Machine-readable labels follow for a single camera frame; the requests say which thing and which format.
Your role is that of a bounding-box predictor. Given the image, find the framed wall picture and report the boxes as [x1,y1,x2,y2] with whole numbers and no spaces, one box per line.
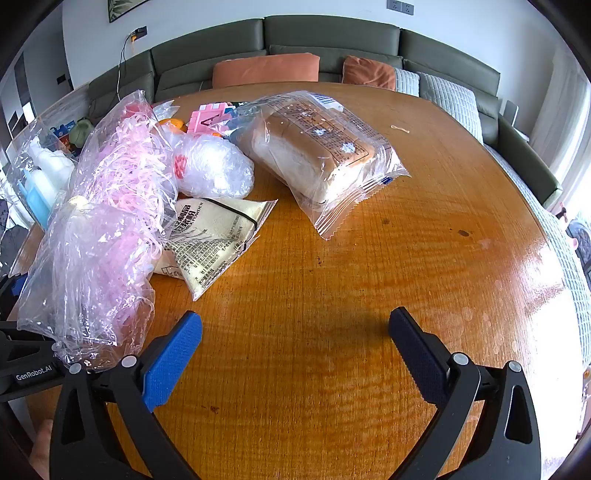
[107,0,151,24]

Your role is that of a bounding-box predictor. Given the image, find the clear bag of pink shreds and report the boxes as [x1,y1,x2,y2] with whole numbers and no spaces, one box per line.
[76,90,180,243]

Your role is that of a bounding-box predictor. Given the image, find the person's left hand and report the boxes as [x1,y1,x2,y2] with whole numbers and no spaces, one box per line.
[28,419,54,480]

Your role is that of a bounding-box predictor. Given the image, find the bread loaf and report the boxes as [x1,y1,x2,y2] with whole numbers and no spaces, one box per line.
[236,91,411,241]

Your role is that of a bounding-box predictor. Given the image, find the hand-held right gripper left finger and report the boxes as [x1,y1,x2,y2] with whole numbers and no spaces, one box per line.
[48,310,204,480]

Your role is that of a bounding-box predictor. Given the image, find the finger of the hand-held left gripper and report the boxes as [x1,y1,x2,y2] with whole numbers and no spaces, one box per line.
[0,273,29,319]

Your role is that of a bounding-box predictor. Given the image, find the zip bag of white bottles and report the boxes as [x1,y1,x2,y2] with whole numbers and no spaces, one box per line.
[6,133,78,232]

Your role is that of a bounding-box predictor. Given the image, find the clear plastic wrap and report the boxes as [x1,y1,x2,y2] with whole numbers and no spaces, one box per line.
[172,133,256,200]

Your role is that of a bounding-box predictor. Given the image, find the pink toy block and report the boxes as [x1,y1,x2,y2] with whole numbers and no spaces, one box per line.
[186,103,237,138]

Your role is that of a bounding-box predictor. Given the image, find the white curtain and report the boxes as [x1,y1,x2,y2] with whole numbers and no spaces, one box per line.
[530,44,591,219]

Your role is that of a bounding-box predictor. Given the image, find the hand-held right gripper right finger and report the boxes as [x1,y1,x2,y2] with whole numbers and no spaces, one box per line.
[389,307,542,480]

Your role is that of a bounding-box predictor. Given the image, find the green plush hat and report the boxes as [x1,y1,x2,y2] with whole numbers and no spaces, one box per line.
[69,119,96,149]

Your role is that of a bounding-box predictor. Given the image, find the large grey striped pillow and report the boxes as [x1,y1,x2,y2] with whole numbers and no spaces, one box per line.
[417,71,485,145]

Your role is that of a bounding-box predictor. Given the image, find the green leather sofa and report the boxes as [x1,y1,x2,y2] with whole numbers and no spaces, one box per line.
[88,15,564,212]

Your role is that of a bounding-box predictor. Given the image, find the clear plastic bag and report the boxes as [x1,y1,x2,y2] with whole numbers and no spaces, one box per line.
[17,198,157,372]

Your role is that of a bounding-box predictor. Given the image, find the small grey striped pillow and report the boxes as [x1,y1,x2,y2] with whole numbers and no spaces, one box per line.
[394,68,421,97]

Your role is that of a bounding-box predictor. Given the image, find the long orange cushion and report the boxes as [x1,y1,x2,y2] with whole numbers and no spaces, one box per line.
[212,52,321,89]

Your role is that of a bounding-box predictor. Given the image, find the beige powder packet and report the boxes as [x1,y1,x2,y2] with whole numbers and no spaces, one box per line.
[154,198,279,302]

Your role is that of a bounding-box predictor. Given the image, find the small orange cushion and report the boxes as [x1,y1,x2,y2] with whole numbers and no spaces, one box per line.
[342,55,397,91]

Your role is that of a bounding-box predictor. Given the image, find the thin charger cable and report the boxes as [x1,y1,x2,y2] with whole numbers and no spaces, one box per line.
[115,34,136,100]

